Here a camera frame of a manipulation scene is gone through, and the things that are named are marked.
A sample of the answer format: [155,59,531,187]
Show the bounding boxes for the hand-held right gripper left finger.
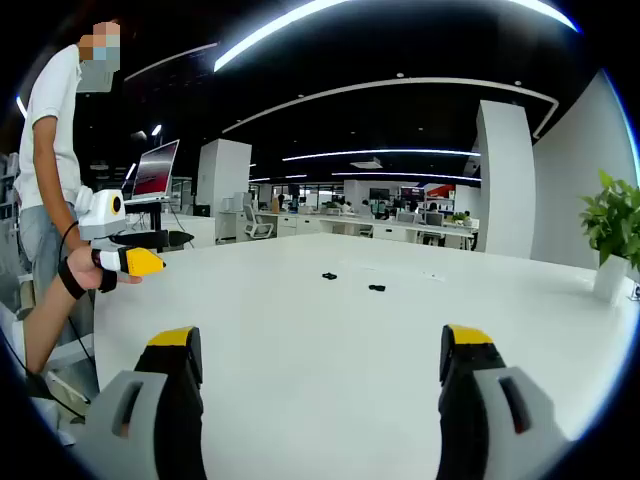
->
[74,325,207,480]

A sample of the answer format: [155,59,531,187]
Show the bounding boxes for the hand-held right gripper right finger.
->
[434,323,571,480]

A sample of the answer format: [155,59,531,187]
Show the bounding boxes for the person's left hand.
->
[71,248,145,294]

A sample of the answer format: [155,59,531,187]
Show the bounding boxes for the laptop on stand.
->
[130,139,181,202]

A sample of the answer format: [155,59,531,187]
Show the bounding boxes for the white office chair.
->
[243,203,276,240]

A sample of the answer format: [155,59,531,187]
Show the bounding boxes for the row of white office desks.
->
[219,207,479,251]

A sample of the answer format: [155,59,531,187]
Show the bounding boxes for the long ceiling light strip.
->
[213,0,584,73]

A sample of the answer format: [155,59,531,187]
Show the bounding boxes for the potted green plant white pot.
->
[579,168,640,301]

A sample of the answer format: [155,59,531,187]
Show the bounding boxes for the black wrist strap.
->
[57,255,89,301]

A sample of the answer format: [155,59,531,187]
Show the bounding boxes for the thin black strap cable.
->
[59,222,99,366]

